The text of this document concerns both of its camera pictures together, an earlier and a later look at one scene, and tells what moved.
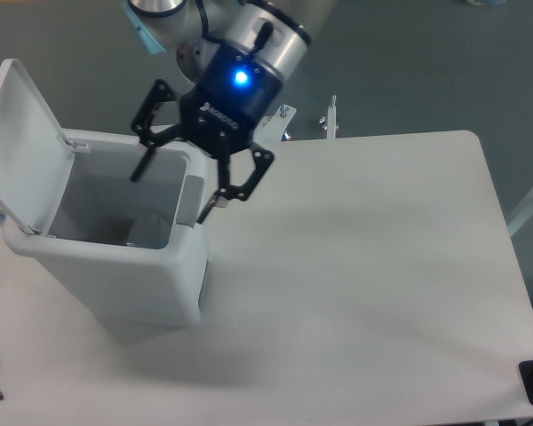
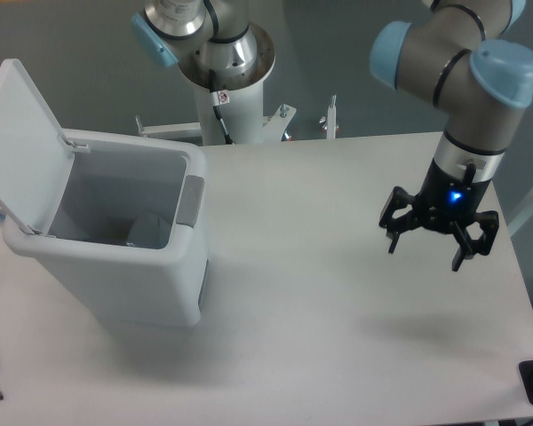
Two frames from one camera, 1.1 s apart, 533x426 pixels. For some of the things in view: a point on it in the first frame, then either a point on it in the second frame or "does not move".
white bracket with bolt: [330, 123] does not move
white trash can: [131, 254] does not move
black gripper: [231, 93] to [446, 199]
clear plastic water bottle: [148, 232] does not move
